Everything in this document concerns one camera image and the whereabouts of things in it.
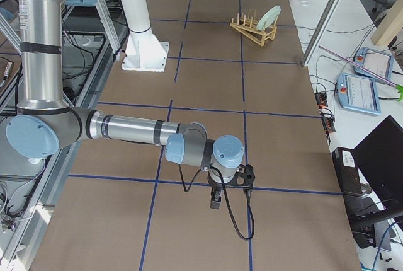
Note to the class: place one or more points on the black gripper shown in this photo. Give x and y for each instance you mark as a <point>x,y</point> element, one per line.
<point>216,186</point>

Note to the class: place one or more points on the light green round plate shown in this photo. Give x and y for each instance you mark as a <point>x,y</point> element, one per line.
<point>268,18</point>

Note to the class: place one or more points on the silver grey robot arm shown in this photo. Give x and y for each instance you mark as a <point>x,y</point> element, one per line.
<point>45,122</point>

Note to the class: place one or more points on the wooden dish rack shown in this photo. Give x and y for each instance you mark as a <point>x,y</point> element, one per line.
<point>246,25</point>

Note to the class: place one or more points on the black computer box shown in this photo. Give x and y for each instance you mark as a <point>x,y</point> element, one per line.
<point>346,172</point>

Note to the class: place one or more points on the black orange connector box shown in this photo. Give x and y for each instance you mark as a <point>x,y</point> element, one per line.
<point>321,99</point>

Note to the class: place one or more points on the black laptop monitor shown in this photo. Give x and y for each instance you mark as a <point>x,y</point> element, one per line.
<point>379,158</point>

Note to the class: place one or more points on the lower teach pendant tablet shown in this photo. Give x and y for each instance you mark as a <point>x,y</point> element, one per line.
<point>358,93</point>

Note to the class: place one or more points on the teach pendant tablet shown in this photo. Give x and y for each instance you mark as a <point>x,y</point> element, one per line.
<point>378,62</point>
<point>358,93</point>

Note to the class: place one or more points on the upper teach pendant tablet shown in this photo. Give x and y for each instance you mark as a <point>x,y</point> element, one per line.
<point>378,62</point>

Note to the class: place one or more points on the metal rod with green tip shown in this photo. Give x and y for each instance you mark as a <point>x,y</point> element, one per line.
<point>386,81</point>

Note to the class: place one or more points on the wooden beam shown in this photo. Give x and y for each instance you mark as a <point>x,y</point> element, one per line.
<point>390,25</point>

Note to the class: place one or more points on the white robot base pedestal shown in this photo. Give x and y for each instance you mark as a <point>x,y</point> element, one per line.
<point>143,51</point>

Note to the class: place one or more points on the aluminium frame post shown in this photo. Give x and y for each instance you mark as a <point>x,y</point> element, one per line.
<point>320,30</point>

